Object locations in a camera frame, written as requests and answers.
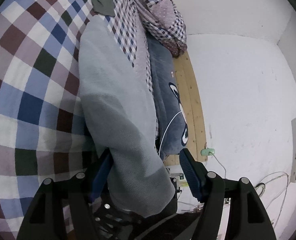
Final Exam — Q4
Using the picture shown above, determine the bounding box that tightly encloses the blue cartoon pillow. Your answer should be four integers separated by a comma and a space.
147, 34, 188, 160

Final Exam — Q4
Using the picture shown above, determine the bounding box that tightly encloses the wooden bed headboard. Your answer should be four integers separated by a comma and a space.
173, 52, 207, 162

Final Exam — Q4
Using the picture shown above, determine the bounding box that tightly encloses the green plug adapter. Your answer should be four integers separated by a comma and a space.
200, 148, 215, 156

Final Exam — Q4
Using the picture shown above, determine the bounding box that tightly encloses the white cable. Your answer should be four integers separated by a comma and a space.
211, 152, 296, 230

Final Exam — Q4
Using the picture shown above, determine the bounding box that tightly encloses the light blue garment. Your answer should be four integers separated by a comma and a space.
79, 15, 174, 217

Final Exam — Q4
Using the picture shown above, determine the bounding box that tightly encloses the checkered quilt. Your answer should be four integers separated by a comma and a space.
114, 0, 187, 57

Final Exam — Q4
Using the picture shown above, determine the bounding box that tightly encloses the checkered bed sheet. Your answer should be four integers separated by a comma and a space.
0, 0, 94, 239

